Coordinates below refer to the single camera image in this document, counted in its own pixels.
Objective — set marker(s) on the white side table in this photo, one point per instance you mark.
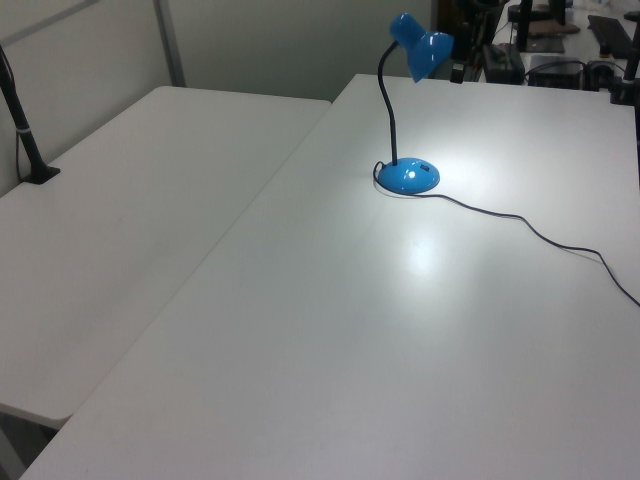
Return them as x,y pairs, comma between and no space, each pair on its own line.
125,200

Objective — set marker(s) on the black clamp with pole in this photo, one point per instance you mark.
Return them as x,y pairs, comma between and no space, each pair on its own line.
622,90

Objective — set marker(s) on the black electronic device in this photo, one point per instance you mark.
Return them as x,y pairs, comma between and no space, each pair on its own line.
555,72

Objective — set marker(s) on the black box with green light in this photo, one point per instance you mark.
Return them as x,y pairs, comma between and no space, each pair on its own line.
502,62

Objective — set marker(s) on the black camera stand pole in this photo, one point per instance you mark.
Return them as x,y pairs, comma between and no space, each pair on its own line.
27,145

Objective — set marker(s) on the blue gooseneck desk lamp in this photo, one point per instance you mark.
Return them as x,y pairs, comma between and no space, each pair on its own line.
407,177

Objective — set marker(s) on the black upright post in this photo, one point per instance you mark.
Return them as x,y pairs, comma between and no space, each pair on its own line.
524,22

